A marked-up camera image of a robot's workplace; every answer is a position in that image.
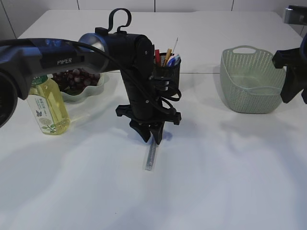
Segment red glitter pen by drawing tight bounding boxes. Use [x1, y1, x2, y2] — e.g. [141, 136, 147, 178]
[154, 49, 161, 67]

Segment green plastic woven basket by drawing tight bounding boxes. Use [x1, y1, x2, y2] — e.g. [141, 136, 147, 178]
[220, 46, 285, 114]

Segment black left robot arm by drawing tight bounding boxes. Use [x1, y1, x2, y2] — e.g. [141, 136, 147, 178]
[0, 11, 181, 143]

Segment silver glitter pen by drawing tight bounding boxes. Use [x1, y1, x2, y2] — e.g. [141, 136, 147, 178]
[145, 138, 158, 171]

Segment blue small scissors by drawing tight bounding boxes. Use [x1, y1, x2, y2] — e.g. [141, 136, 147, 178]
[166, 54, 181, 67]

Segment gold glitter pen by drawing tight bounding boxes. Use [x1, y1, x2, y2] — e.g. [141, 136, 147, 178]
[163, 48, 172, 67]

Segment green wavy plastic plate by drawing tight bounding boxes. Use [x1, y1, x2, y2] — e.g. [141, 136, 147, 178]
[61, 73, 107, 103]

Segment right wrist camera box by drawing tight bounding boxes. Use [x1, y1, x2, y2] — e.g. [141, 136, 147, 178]
[283, 5, 307, 25]

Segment yellow tea bottle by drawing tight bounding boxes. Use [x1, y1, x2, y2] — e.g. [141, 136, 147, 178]
[27, 75, 70, 135]

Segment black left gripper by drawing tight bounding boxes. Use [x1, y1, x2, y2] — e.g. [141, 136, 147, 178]
[116, 104, 181, 145]

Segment black mesh pen holder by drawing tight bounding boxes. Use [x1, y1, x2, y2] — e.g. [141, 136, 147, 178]
[153, 53, 181, 98]

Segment artificial red grape bunch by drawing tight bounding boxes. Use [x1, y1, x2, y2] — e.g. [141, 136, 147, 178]
[51, 69, 101, 94]

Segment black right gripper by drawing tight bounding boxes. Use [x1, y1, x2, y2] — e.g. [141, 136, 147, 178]
[272, 35, 307, 104]

